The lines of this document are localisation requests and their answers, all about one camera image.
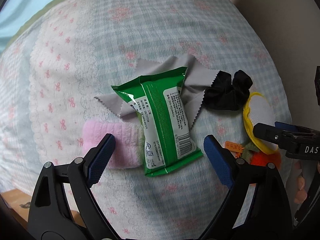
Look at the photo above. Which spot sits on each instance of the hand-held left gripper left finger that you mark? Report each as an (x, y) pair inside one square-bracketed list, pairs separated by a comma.
[(103, 158)]

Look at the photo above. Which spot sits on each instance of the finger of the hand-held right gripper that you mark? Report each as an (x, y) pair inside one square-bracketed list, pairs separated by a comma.
[(268, 133)]

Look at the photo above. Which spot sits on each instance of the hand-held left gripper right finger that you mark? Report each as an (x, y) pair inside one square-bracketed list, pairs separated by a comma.
[(217, 160)]

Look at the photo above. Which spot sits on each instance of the yellow white plush toy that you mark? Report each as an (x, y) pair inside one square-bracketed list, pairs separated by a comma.
[(260, 112)]

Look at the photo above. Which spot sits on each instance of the green wet wipes packet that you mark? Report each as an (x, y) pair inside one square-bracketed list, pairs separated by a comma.
[(160, 120)]

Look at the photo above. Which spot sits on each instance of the person's right hand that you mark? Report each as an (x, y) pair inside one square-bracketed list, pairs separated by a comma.
[(300, 192)]

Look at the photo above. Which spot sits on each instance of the pink plush cloth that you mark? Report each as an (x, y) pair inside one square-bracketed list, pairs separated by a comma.
[(122, 142)]

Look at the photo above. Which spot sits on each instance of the orange plush toy with tag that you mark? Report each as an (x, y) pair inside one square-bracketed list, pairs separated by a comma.
[(255, 158)]

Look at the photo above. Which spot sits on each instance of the black scrunchie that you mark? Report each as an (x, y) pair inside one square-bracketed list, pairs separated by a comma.
[(228, 93)]

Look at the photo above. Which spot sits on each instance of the grey microfibre cloth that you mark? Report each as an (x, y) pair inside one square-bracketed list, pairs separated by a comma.
[(200, 77)]

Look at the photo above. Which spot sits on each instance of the brown cardboard box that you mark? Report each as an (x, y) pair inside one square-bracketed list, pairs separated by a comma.
[(15, 201)]

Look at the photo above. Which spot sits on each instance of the checked bow print blanket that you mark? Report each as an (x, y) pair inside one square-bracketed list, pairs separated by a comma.
[(75, 55)]

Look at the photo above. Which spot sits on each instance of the light blue curtain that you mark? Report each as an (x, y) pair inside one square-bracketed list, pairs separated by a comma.
[(22, 7)]

